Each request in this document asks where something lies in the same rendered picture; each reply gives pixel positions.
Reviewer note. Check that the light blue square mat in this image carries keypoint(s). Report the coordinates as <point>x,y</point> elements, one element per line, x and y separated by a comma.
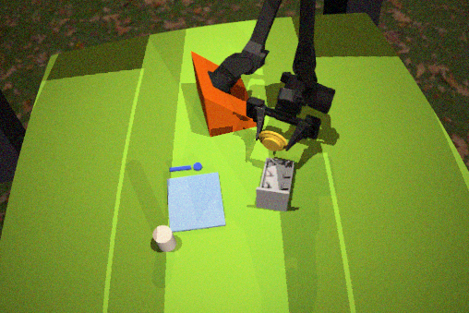
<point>195,202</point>

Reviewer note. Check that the yellow round plate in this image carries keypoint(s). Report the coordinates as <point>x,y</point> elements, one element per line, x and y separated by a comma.
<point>272,140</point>

